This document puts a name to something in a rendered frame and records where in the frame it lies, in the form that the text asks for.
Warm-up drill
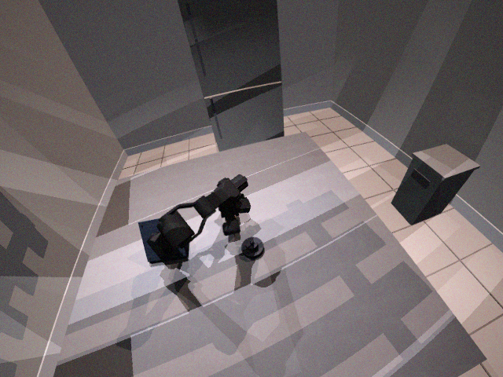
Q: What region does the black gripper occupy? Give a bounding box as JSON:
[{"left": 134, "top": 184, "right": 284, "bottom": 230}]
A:
[{"left": 218, "top": 203, "right": 240, "bottom": 236}]

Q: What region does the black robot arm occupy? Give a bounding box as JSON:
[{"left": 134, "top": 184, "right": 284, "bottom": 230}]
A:
[{"left": 146, "top": 174, "right": 251, "bottom": 260}]

